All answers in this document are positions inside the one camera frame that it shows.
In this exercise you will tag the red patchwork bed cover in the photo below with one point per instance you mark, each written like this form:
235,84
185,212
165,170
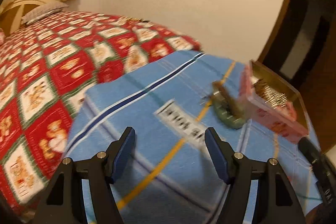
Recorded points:
46,68

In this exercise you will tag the dark wooden door frame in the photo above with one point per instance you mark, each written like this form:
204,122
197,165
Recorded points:
298,38

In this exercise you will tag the beads on far bed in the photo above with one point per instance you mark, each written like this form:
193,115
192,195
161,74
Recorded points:
137,20

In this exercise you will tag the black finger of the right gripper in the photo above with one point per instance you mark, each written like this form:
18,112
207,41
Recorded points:
323,170

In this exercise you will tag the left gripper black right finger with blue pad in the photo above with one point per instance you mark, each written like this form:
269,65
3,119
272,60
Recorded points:
276,201

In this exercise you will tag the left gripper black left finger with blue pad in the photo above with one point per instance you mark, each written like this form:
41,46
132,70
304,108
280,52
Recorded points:
63,199

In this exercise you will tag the cream wooden headboard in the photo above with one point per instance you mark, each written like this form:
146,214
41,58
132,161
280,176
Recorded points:
13,13

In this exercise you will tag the pink metal tin box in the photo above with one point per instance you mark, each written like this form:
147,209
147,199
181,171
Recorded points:
273,102

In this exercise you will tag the blue plaid folded blanket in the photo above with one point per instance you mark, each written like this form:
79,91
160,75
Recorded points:
170,177

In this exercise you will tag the checked pillow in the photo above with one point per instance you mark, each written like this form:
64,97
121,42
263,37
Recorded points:
42,11

